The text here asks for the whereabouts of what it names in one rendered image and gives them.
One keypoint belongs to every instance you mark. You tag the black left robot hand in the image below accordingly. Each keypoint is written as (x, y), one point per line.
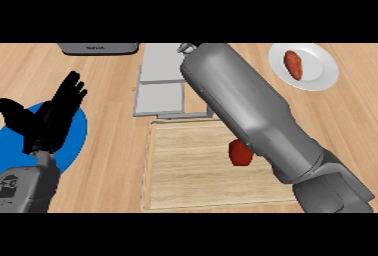
(51, 120)

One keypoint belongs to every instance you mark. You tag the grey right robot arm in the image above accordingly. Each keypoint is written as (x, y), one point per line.
(245, 110)

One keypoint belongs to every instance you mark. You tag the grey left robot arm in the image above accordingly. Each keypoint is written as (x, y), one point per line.
(23, 186)

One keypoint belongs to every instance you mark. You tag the grey tiered shelf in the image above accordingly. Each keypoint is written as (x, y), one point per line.
(159, 83)

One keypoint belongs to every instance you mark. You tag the pale wooden tray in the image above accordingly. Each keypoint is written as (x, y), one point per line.
(196, 173)

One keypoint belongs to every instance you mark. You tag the red tomato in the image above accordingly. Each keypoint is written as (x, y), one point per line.
(239, 154)

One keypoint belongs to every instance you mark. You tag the blue round plate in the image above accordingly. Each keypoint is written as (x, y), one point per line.
(73, 133)

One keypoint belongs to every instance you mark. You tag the dark grey appliance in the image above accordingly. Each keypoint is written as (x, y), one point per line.
(97, 48)

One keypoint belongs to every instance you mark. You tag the reddish brown sweet potato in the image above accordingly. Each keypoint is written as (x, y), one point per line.
(293, 65)

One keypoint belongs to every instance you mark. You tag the white round plate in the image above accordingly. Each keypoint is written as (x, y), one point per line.
(319, 66)

